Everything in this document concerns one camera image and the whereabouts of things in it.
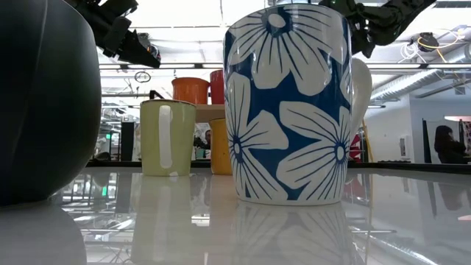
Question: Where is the wooden shelf black frame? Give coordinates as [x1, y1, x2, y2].
[149, 90, 226, 124]

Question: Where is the black cabinet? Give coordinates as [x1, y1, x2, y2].
[120, 121, 135, 162]

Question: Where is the white wall box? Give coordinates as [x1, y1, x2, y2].
[399, 135, 410, 159]

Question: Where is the yellow hanging cable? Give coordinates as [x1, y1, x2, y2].
[362, 119, 375, 163]

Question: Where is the red object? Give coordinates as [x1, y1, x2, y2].
[348, 132, 365, 163]

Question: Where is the black mug red interior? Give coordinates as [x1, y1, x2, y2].
[0, 0, 103, 207]

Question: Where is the pale green mug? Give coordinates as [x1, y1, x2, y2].
[139, 99, 197, 177]

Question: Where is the ceiling cable reel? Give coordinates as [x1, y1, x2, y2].
[138, 32, 162, 60]
[417, 32, 442, 53]

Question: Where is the black table edge rail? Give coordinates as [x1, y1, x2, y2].
[86, 158, 471, 174]

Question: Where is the orange mug black rim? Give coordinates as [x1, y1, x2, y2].
[171, 77, 211, 105]

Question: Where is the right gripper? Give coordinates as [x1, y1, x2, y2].
[319, 0, 402, 58]

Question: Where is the red mug white interior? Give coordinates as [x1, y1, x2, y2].
[210, 69, 226, 105]

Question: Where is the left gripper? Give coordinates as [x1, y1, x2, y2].
[64, 0, 162, 69]

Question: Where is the silver ceiling duct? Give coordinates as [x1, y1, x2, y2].
[369, 43, 471, 102]

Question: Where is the yellow speckled mug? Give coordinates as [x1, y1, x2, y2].
[208, 117, 233, 176]

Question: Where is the person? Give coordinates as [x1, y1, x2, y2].
[433, 124, 471, 165]
[194, 129, 213, 151]

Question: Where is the blue white flower mug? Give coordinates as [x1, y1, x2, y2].
[223, 2, 373, 206]

